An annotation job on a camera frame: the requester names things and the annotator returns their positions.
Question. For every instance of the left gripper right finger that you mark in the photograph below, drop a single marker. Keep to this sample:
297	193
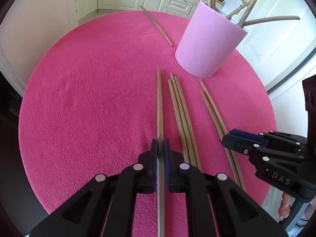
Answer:
216	205

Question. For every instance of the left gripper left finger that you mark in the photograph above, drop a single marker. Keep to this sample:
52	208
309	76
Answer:
105	205

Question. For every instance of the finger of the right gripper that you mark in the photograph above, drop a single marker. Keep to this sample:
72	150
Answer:
239	141

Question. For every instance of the person's hand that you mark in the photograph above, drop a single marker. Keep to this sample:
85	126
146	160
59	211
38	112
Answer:
284	209

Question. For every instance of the white door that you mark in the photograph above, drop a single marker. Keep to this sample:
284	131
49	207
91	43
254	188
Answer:
275	49

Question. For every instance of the pink cylindrical utensil holder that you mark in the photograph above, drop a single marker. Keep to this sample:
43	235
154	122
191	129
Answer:
207	42

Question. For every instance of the pink round table mat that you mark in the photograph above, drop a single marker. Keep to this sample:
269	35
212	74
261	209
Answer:
90	105

